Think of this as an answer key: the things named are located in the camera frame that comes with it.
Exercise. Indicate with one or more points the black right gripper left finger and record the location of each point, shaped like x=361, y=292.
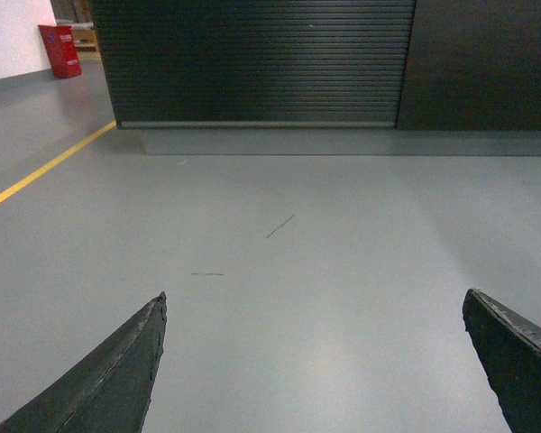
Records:
x=109, y=390

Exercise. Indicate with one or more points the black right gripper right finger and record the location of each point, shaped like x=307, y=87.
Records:
x=509, y=348

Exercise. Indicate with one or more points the black checkout counter cabinet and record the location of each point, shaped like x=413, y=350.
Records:
x=413, y=78

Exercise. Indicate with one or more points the red fire equipment box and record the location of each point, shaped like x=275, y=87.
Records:
x=61, y=51

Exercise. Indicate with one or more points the wooden pallet shelf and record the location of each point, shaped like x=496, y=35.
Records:
x=77, y=15

